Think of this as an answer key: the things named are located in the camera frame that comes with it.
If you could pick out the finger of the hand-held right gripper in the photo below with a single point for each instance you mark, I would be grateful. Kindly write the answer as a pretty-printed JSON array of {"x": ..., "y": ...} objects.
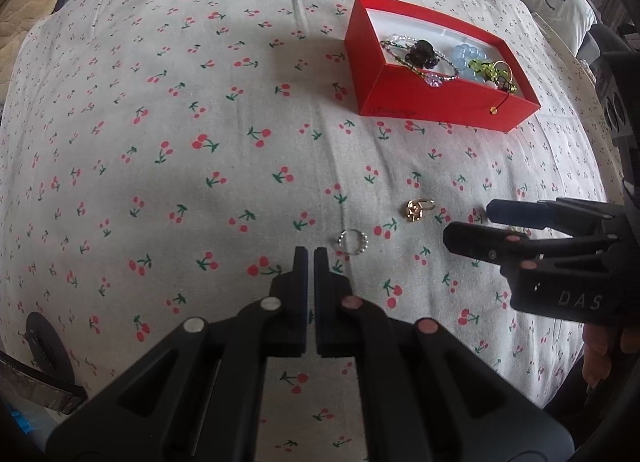
[
  {"x": 520, "y": 214},
  {"x": 480, "y": 242}
]

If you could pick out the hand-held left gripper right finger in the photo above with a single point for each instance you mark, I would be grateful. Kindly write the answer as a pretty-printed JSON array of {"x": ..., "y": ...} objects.
[{"x": 322, "y": 287}]

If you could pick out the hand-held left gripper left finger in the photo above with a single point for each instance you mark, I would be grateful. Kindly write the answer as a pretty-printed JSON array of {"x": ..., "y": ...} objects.
[{"x": 299, "y": 287}]

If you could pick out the green beaded charm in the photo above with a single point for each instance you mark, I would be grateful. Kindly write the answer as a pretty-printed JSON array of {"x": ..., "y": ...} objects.
[{"x": 482, "y": 66}]

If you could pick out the red cardboard box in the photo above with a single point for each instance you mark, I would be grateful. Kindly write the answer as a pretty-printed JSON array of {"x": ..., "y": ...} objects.
[{"x": 400, "y": 91}]

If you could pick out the black beaded hair claw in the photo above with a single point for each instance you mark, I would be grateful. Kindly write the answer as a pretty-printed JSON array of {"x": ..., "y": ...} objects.
[{"x": 422, "y": 52}]

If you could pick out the person's right hand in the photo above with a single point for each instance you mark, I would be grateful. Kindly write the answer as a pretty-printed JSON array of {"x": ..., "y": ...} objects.
[{"x": 602, "y": 357}]

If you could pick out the dark grey chair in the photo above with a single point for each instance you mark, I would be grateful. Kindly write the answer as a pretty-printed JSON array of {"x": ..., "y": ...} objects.
[{"x": 617, "y": 91}]

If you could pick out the black round clamp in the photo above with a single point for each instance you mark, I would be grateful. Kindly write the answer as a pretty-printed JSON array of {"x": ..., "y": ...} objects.
[{"x": 45, "y": 342}]

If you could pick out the rusty metal bar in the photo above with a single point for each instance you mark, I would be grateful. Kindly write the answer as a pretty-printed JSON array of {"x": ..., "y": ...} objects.
[{"x": 40, "y": 384}]

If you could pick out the blue plastic stool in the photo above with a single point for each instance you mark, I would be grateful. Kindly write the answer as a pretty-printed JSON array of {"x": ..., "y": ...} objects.
[{"x": 25, "y": 422}]

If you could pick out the beige quilted blanket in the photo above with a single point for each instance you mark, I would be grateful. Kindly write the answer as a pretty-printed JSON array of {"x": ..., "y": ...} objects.
[{"x": 25, "y": 1}]

